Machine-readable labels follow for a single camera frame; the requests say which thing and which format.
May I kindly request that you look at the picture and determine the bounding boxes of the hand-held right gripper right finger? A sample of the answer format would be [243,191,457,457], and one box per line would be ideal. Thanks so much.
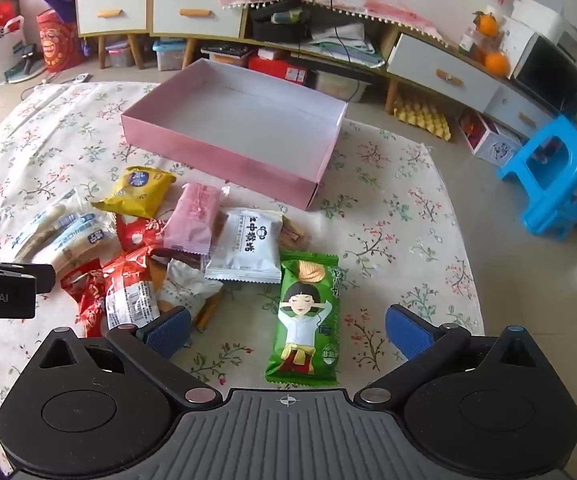
[359,304,544,406]

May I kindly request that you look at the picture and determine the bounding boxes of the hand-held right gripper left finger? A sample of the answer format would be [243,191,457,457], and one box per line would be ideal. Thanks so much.
[28,306,219,408]

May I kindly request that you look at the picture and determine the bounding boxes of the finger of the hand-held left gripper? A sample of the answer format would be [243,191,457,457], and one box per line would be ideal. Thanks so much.
[0,257,57,295]

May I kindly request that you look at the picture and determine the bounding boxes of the pink snack packet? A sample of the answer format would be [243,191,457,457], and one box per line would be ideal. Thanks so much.
[162,182,230,256]

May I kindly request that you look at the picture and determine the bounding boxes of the yellow snack packet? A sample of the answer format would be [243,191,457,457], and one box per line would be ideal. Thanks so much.
[91,166,178,218]

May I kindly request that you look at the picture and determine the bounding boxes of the pink cardboard box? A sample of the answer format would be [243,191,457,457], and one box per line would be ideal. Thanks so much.
[120,58,348,211]

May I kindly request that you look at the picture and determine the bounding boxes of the small red snack packet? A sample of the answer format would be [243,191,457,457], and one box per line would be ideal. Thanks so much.
[60,265,106,338]

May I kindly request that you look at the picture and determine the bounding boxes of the pale crumpled snack packet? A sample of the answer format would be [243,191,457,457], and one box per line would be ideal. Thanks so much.
[158,259,225,331]

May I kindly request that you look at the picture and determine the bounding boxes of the long white blue snack packet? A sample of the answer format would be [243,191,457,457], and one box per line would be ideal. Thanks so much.
[48,212,122,273]
[11,187,86,263]

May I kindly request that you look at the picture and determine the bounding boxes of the red snack packet white label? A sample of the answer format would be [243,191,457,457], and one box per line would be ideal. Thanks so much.
[102,252,162,331]

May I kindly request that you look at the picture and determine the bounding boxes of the red patterned snack packet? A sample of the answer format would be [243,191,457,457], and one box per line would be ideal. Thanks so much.
[116,215,169,256]

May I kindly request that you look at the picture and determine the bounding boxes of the green snack packet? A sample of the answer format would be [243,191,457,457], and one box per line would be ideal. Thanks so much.
[264,250,342,387]

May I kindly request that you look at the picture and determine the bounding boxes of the floral cloth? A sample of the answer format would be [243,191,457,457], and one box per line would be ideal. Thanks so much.
[0,81,485,480]

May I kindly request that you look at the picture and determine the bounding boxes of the printed toy carton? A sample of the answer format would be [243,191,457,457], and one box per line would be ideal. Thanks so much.
[459,110,524,166]

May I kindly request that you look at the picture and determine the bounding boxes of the blue plastic stool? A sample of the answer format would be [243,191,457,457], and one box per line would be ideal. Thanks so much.
[496,115,577,241]

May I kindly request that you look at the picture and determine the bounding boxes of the yellow folded paper tray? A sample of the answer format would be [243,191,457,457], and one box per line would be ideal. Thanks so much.
[393,100,452,143]

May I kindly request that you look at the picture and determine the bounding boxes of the small clear storage box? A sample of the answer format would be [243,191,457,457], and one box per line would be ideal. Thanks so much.
[106,40,135,68]

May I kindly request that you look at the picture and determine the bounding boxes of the red gift bag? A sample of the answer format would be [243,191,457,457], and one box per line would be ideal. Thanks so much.
[36,7,83,73]

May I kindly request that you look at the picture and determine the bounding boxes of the small grey drawer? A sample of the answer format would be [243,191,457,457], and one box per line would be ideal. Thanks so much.
[483,84,554,136]

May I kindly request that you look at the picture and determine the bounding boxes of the clear storage box blue lid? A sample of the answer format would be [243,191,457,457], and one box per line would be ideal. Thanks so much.
[152,40,194,72]

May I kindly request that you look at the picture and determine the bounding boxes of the clear storage bin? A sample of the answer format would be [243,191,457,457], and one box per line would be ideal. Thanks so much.
[313,70,369,103]

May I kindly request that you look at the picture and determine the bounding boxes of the large grey drawer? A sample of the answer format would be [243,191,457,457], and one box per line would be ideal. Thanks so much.
[386,32,499,111]

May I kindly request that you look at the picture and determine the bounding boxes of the long wooden television stand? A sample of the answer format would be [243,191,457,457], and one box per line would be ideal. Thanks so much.
[218,0,559,141]

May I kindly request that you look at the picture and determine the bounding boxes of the orange fruit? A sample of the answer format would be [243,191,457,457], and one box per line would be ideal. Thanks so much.
[476,11,499,37]
[483,51,510,77]

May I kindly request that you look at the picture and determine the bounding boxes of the red shoebox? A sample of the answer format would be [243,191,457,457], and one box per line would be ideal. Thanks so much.
[248,55,314,86]

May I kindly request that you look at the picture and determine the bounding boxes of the storage box orange contents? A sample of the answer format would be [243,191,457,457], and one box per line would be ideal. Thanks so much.
[201,42,252,68]

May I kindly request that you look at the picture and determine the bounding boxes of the black microwave oven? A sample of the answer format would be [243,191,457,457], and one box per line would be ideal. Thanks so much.
[511,32,577,113]

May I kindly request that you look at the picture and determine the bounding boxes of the stack of papers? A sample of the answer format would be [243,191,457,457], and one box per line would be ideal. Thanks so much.
[301,25,387,68]

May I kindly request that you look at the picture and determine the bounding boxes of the black bag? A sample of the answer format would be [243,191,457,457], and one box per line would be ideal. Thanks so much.
[251,2,314,43]

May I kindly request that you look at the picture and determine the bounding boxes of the white appliance box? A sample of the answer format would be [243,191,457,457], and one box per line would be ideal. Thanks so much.
[506,0,567,46]

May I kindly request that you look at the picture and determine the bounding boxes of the white drawer orange handle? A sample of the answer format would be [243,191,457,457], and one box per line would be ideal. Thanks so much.
[76,0,148,36]
[152,0,244,40]

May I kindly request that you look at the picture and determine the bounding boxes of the black cable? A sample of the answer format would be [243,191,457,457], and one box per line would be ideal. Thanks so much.
[305,0,364,103]

